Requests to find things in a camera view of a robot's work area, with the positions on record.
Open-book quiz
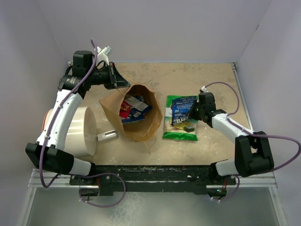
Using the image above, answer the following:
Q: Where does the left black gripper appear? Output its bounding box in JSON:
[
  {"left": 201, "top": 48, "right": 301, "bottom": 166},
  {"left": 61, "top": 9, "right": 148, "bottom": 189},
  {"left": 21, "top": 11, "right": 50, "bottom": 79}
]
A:
[{"left": 87, "top": 62, "right": 130, "bottom": 90}]

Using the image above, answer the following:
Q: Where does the brown paper bag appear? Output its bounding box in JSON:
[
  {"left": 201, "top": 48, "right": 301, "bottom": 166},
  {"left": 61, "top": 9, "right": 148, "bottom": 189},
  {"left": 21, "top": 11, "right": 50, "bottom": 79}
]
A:
[{"left": 99, "top": 78, "right": 163, "bottom": 143}]

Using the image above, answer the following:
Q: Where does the blue Kettle chips bag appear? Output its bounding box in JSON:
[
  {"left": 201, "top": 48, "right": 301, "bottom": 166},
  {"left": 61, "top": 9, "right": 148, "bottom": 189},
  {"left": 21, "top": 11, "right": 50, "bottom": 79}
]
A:
[{"left": 171, "top": 96, "right": 197, "bottom": 125}]

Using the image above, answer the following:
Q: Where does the green Chuba snack bag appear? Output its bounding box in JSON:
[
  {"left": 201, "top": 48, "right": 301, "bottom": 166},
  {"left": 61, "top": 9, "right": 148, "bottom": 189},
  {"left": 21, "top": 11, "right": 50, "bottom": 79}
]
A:
[{"left": 163, "top": 95, "right": 198, "bottom": 141}]

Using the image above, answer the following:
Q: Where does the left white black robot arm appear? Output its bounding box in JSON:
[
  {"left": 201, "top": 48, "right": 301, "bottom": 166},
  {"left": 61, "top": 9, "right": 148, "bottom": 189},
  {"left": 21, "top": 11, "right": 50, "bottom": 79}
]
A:
[{"left": 25, "top": 47, "right": 130, "bottom": 185}]

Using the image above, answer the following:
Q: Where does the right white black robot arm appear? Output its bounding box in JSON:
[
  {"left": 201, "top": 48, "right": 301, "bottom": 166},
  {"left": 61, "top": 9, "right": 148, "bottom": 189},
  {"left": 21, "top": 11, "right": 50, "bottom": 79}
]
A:
[{"left": 189, "top": 91, "right": 274, "bottom": 184}]

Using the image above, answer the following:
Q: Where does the red snack packet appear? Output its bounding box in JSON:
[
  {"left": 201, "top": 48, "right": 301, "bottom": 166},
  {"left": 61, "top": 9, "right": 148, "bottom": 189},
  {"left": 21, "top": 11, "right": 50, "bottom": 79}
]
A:
[{"left": 119, "top": 100, "right": 133, "bottom": 119}]

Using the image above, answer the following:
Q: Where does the blue snack box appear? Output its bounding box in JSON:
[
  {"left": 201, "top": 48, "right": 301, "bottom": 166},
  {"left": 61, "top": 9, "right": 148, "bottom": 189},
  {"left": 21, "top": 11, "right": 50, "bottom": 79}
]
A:
[{"left": 120, "top": 95, "right": 152, "bottom": 124}]

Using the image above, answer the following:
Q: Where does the small white rectangular device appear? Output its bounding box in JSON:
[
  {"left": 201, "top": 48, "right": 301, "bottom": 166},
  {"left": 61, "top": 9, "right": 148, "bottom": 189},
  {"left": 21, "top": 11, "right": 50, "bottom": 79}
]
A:
[{"left": 97, "top": 130, "right": 118, "bottom": 142}]

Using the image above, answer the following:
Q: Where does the white cylindrical bucket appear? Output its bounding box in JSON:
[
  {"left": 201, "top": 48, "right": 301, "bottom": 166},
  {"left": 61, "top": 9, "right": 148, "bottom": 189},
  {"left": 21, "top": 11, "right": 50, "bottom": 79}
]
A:
[{"left": 47, "top": 107, "right": 97, "bottom": 157}]

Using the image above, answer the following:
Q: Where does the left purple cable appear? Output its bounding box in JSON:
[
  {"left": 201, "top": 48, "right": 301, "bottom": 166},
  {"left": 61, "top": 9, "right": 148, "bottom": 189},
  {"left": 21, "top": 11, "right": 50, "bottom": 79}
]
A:
[{"left": 39, "top": 39, "right": 127, "bottom": 208}]

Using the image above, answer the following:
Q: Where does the purple cable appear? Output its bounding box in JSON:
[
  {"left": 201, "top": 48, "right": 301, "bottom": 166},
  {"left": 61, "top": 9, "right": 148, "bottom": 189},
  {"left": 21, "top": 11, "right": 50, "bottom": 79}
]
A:
[
  {"left": 39, "top": 39, "right": 127, "bottom": 208},
  {"left": 201, "top": 81, "right": 301, "bottom": 202}
]

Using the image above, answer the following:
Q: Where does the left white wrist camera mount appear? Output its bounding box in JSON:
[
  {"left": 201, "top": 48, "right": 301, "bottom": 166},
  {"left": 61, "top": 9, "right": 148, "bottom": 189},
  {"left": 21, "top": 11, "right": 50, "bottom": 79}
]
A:
[{"left": 96, "top": 46, "right": 111, "bottom": 65}]

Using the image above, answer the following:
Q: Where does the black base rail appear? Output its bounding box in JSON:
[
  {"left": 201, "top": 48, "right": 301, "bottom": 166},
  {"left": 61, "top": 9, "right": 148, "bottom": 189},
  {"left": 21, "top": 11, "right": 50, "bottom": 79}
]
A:
[{"left": 70, "top": 165, "right": 235, "bottom": 198}]

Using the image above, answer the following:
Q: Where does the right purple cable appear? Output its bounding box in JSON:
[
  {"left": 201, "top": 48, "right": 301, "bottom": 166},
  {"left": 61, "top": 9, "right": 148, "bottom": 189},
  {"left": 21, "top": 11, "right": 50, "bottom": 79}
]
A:
[{"left": 201, "top": 81, "right": 301, "bottom": 202}]

